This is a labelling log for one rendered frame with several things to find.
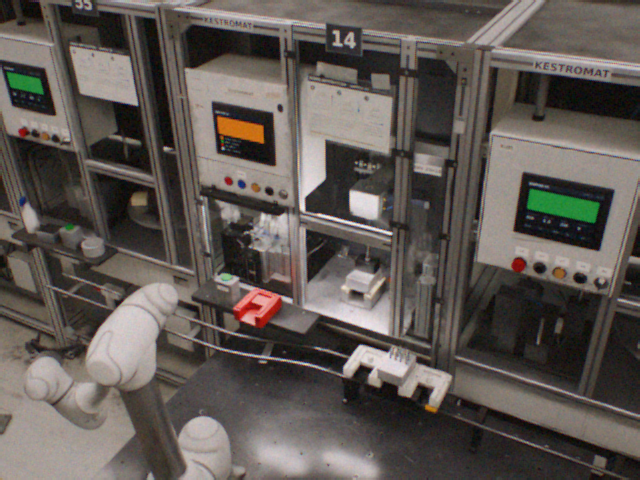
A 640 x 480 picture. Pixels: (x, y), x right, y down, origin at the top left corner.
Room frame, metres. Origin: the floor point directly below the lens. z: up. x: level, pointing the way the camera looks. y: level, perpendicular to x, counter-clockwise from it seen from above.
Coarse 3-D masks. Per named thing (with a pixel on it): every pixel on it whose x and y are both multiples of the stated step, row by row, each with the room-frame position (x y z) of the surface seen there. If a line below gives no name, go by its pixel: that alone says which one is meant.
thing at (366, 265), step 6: (366, 246) 2.27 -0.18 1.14; (366, 252) 2.27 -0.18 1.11; (360, 258) 2.28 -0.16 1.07; (366, 258) 2.27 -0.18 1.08; (372, 258) 2.28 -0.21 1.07; (378, 258) 2.28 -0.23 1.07; (360, 264) 2.26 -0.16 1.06; (366, 264) 2.25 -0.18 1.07; (372, 264) 2.24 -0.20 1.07; (378, 264) 2.27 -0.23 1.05; (360, 270) 2.26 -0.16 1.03; (366, 270) 2.25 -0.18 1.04; (372, 270) 2.23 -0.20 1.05
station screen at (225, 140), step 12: (216, 120) 2.30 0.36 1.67; (240, 120) 2.25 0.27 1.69; (252, 120) 2.23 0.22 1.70; (264, 120) 2.20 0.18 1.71; (264, 132) 2.20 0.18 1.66; (228, 144) 2.28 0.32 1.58; (240, 144) 2.26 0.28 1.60; (252, 144) 2.23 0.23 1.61; (264, 144) 2.21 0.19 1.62; (252, 156) 2.23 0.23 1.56; (264, 156) 2.21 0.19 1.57
